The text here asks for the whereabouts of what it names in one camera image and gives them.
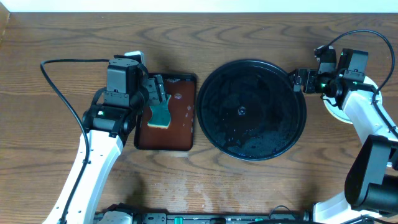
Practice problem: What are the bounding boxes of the green yellow sponge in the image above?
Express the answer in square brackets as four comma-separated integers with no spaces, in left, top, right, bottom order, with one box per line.
[147,95,171,129]

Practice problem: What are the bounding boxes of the light blue plate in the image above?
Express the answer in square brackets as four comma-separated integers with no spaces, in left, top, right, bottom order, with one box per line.
[321,77,382,124]

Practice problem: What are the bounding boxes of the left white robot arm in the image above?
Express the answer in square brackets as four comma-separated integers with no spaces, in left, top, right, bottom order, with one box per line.
[45,74,168,223]

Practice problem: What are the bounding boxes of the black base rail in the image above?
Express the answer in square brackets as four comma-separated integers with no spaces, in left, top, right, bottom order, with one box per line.
[93,203,312,224]

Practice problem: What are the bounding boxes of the round black tray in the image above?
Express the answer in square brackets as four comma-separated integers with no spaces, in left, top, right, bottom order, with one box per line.
[197,60,307,161]

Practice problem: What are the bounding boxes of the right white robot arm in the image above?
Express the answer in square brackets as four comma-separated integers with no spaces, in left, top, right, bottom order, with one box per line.
[289,69,397,223]

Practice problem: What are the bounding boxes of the rectangular brown water tray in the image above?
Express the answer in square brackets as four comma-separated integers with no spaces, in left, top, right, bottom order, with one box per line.
[134,74,197,151]

